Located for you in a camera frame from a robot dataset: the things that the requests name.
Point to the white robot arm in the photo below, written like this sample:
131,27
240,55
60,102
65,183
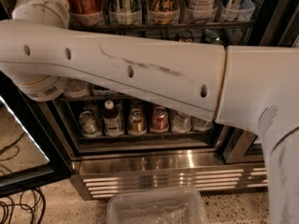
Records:
251,88

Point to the front left Pepsi can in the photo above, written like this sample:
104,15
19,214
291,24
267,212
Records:
101,91

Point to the gold LaCroix can top shelf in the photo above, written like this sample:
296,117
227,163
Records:
162,11

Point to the rear copper can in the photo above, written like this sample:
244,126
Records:
184,36

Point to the silver can bottom shelf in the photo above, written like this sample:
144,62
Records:
88,124

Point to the white blue can top shelf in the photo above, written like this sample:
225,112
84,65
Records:
199,11

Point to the gold can bottom shelf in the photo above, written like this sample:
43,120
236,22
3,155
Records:
136,122

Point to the rear green can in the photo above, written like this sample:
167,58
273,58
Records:
211,36

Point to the stainless steel fridge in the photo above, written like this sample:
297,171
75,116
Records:
103,167

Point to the open glass fridge door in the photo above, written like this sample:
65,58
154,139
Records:
33,150

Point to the red can bottom shelf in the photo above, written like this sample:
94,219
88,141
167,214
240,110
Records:
159,120

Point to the blue silver can top shelf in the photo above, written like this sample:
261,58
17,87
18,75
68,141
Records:
234,10

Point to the front clear water bottle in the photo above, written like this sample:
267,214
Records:
76,88

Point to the white-capped dark drink bottle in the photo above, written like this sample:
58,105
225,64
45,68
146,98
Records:
112,119

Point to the left bottom water bottle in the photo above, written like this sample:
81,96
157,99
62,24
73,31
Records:
181,123

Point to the right bottom water bottle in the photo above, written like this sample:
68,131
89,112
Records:
201,125

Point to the clear plastic bin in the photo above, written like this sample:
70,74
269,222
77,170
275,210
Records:
178,205

